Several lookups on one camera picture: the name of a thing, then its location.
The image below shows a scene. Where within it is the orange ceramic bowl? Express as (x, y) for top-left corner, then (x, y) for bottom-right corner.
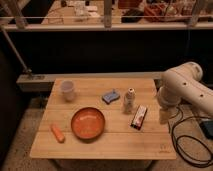
(71, 107), (105, 140)

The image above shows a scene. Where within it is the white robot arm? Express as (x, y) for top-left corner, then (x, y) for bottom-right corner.
(157, 62), (213, 124)

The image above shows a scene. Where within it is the blue sponge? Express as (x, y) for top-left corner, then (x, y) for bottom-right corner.
(102, 90), (120, 104)

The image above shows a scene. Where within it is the small white bottle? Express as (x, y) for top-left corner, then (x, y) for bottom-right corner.
(123, 88), (135, 114)

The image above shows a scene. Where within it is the translucent plastic cup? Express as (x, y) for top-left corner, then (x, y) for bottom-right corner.
(60, 80), (75, 101)

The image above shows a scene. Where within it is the wooden table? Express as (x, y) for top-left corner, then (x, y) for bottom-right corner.
(29, 77), (177, 161)

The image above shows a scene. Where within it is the black snack packet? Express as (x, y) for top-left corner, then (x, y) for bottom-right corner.
(131, 105), (147, 130)

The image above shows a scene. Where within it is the orange carrot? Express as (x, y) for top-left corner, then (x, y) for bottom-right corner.
(51, 124), (65, 143)

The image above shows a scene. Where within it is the grey metal diagonal pole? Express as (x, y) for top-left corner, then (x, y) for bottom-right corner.
(0, 26), (32, 77)

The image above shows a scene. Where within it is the black power adapter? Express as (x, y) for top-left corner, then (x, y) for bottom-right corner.
(200, 120), (213, 140)

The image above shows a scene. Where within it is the black cable on floor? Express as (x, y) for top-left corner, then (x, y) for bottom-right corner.
(168, 105), (213, 168)

